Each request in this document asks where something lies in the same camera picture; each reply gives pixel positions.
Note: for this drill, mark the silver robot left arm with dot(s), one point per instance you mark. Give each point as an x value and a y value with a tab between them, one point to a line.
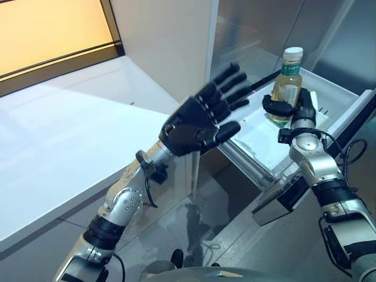
123	202

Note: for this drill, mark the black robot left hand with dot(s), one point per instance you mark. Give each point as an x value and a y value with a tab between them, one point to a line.
188	123

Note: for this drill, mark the steel fridge door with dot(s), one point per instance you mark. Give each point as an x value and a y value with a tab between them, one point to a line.
252	32
320	26

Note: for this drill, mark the yellow lit window panel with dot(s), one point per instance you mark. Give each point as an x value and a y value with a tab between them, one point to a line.
50	32

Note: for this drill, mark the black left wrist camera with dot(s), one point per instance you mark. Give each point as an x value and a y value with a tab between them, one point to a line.
157	173

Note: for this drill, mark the white tall cabinet panel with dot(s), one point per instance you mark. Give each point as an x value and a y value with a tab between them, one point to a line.
164	44

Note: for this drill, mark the closed steel fridge drawer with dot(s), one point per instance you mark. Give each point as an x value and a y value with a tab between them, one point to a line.
229	188

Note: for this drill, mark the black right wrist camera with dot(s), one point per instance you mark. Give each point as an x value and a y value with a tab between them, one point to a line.
285	135

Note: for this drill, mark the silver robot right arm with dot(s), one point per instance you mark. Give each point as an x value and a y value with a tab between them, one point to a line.
323	164

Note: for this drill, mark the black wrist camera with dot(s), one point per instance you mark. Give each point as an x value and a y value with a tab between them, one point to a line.
157	173
285	135

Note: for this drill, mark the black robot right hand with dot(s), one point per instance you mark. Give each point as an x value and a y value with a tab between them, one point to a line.
305	105

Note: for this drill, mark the fridge drawer with white bin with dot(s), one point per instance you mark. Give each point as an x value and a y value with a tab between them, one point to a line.
264	141

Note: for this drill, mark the grey robot torso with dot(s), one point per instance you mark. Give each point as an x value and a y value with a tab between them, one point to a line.
235	273

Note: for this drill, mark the tea bottle white cap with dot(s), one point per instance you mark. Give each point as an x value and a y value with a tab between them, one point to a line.
289	73

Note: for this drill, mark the stainless steel fridge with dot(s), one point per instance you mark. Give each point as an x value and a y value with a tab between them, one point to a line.
252	35

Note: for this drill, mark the grey fridge enclosure panel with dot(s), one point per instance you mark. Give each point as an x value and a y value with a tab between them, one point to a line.
355	44

